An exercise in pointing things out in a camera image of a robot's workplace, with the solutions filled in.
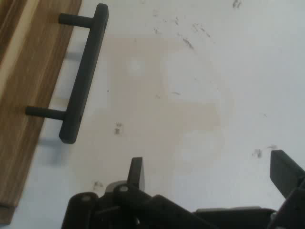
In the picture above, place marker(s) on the wooden drawer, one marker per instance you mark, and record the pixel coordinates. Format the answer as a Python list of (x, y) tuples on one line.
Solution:
[(28, 83)]

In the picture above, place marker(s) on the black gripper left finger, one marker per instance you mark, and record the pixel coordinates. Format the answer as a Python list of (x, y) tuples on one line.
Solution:
[(137, 171)]

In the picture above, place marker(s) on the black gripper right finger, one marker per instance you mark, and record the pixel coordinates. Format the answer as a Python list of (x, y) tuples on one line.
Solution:
[(283, 171)]

